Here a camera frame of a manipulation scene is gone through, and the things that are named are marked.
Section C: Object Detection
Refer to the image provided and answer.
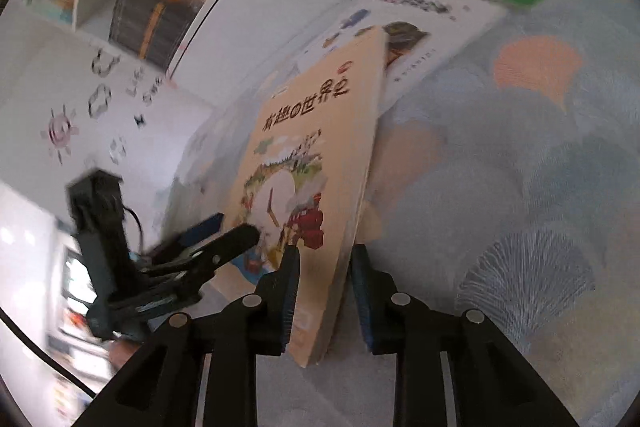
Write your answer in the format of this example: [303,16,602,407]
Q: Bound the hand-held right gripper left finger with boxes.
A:
[72,247,302,427]

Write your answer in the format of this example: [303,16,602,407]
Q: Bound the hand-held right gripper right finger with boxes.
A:
[349,244,581,427]

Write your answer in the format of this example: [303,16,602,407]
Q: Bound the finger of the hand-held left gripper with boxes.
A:
[147,213,225,260]
[145,224,262,280]

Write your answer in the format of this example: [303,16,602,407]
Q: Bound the cream picture book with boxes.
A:
[220,26,391,369]

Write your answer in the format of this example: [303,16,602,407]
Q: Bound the white book yellow-robed figure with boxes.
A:
[295,0,507,84]

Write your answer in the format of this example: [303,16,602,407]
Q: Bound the black cable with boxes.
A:
[122,206,146,258]
[0,307,98,403]

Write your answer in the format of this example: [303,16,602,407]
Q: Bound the cartoon wall decal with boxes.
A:
[40,47,166,165]

